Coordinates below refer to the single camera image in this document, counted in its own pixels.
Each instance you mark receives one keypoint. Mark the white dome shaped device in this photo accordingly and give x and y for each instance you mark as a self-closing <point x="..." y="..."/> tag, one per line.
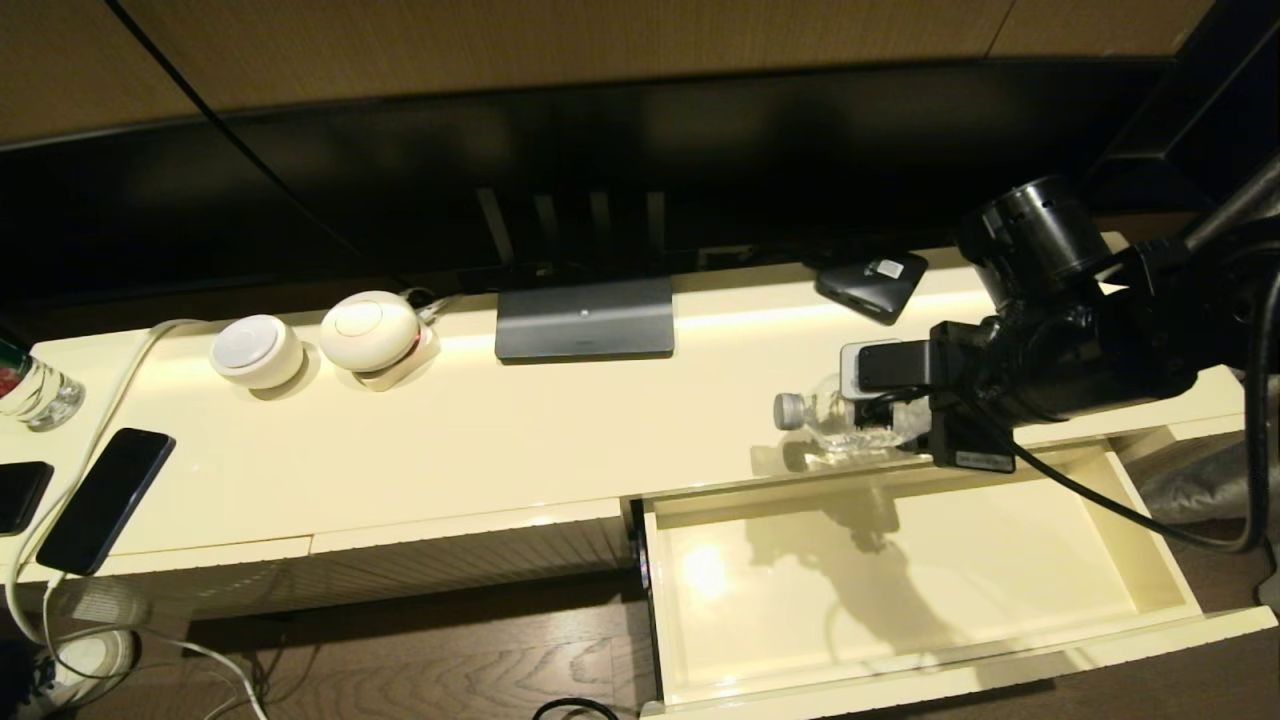
<point x="368" y="330"/>

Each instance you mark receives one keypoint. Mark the wide cream drawer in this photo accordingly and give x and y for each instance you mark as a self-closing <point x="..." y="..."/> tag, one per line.
<point x="950" y="600"/>

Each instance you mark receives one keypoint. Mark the clear plastic water bottle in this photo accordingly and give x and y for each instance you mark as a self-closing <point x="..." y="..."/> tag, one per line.
<point x="830" y="430"/>

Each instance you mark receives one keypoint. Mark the dark blue smartphone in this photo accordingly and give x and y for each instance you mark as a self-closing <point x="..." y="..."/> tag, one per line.
<point x="105" y="500"/>

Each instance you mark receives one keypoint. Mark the black box with white sticker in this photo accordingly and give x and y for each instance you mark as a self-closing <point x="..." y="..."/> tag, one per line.
<point x="870" y="285"/>

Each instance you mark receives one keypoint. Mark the black smartphone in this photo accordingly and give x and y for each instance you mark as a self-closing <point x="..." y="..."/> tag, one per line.
<point x="18" y="495"/>

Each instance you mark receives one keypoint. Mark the grey router with antennas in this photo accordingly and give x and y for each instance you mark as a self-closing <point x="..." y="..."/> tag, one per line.
<point x="585" y="323"/>

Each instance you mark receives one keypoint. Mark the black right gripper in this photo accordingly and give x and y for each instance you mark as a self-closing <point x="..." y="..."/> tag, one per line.
<point x="975" y="400"/>

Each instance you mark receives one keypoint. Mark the white dock under dome device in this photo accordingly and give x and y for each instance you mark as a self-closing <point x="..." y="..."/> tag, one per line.
<point x="415" y="362"/>

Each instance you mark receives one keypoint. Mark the glass bottle with red label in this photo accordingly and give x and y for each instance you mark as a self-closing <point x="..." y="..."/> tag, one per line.
<point x="35" y="392"/>

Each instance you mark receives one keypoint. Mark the white sneaker navy stripes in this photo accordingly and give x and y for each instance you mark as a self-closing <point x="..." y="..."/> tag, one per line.
<point x="95" y="660"/>

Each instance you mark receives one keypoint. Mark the small white round speaker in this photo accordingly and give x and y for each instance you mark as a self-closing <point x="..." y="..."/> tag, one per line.
<point x="256" y="352"/>

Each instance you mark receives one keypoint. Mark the cream white low cabinet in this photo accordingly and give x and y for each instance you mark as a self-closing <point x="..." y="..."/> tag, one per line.
<point x="550" y="430"/>

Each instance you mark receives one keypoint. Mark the dark navy trouser leg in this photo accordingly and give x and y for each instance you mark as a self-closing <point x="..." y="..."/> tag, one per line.
<point x="15" y="685"/>

